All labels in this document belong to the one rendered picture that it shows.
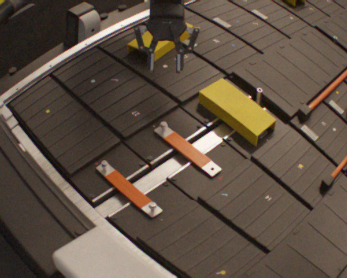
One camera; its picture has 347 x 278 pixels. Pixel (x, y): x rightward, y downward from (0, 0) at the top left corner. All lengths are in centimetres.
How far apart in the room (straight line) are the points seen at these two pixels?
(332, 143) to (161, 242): 45
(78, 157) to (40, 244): 32
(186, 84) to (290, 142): 27
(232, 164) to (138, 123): 19
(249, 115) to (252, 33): 34
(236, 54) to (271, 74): 10
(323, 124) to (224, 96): 25
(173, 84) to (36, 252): 58
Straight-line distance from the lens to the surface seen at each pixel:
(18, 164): 112
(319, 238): 115
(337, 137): 136
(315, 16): 179
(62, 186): 122
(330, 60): 158
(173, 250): 111
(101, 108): 134
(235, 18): 164
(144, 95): 136
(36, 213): 104
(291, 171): 125
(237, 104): 133
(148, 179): 124
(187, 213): 116
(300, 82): 146
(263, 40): 157
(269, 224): 116
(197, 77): 141
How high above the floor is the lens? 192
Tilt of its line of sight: 46 degrees down
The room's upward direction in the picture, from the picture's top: 2 degrees clockwise
